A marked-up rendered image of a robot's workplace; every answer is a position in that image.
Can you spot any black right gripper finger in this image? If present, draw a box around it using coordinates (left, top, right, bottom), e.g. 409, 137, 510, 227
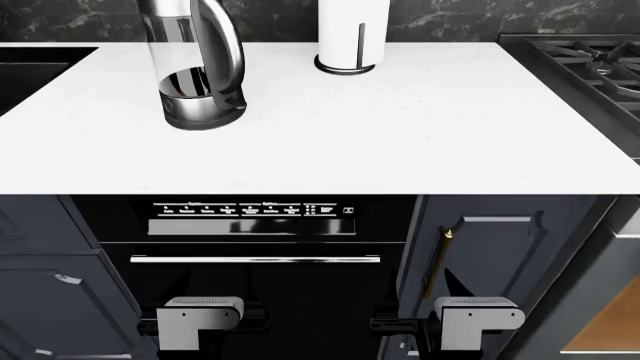
375, 269, 402, 320
443, 266, 477, 301

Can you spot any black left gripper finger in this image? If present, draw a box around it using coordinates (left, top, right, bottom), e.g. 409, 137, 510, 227
177, 267, 202, 300
244, 267, 269, 306

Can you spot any glass and chrome electric kettle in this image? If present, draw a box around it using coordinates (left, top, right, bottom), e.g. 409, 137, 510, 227
137, 0, 249, 132

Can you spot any black dishwasher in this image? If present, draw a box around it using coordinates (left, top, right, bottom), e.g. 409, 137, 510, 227
71, 194, 418, 360

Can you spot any dark blue cabinet door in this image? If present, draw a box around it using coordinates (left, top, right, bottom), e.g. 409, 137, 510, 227
0, 251, 154, 360
396, 194, 619, 360

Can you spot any steel oven range front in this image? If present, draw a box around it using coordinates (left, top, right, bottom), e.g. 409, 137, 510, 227
519, 194, 640, 356

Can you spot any dark blue cabinet drawer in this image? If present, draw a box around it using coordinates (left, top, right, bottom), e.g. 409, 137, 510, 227
0, 194, 103, 257

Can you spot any black gas stove cooktop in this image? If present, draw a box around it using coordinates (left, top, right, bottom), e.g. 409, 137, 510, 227
498, 32, 640, 166

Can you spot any black paper towel holder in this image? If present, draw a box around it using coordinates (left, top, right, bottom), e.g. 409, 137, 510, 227
313, 22, 377, 77

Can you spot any black kitchen sink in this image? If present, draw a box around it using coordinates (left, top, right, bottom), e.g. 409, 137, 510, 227
0, 45, 101, 117

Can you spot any white paper towel roll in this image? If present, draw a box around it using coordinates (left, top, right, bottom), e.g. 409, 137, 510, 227
317, 0, 392, 71

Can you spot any chrome dishwasher handle bar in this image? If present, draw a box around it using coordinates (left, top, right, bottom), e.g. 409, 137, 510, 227
129, 255, 382, 264

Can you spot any brass cabinet door handle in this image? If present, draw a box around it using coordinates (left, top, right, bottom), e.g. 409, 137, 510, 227
421, 225, 454, 300

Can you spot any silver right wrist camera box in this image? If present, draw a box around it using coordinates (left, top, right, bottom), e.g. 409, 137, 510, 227
433, 295, 527, 352

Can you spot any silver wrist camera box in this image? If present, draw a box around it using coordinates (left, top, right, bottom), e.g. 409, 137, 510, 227
433, 295, 527, 352
155, 295, 247, 352

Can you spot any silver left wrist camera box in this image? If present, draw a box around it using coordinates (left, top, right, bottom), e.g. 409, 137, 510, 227
155, 295, 247, 352

